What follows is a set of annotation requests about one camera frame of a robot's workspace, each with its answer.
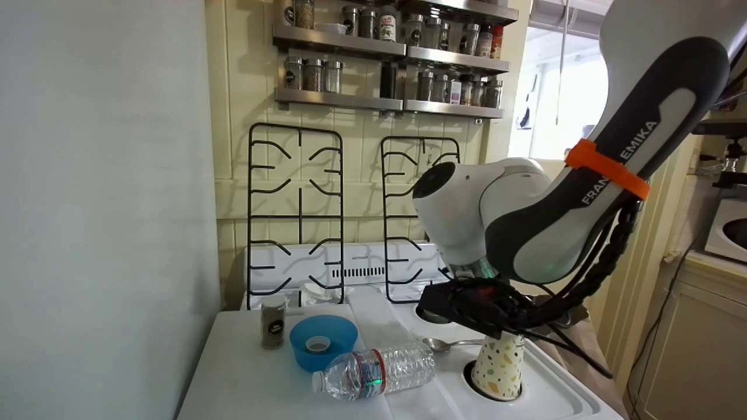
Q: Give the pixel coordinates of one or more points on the small grey tin can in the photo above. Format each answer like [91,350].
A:
[275,324]

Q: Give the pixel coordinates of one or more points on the clear plastic water bottle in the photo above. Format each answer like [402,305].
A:
[389,370]

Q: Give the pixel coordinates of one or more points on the blue tape roll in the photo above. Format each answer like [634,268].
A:
[318,345]

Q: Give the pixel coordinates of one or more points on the white microwave oven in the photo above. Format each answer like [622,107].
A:
[728,232]

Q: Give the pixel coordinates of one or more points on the black stove grate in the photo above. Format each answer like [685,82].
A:
[296,124]
[421,138]

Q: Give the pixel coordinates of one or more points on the glass spice jar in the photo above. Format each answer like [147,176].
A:
[457,90]
[433,30]
[426,82]
[471,90]
[491,91]
[352,19]
[312,76]
[442,85]
[414,29]
[299,12]
[293,74]
[368,21]
[332,76]
[473,39]
[389,25]
[489,42]

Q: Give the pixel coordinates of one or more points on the metal spice shelf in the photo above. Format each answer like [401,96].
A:
[342,42]
[342,98]
[474,9]

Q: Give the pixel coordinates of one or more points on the white polka dot paper cup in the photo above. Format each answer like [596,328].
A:
[499,370]

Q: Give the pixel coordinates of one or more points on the bright window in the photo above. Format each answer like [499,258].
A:
[551,95]

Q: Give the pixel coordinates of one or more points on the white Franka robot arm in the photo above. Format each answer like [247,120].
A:
[545,217]

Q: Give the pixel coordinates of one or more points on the tall white refrigerator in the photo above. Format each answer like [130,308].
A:
[102,217]

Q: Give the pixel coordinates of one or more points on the white gas stove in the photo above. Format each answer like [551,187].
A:
[249,387]

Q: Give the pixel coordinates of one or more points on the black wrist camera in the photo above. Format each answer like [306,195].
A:
[442,305]

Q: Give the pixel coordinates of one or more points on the cream kitchen cabinet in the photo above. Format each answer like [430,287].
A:
[691,341]

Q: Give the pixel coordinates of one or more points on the dark countertop appliance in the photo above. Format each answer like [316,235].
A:
[728,159]

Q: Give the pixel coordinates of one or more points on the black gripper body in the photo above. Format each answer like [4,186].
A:
[499,305]

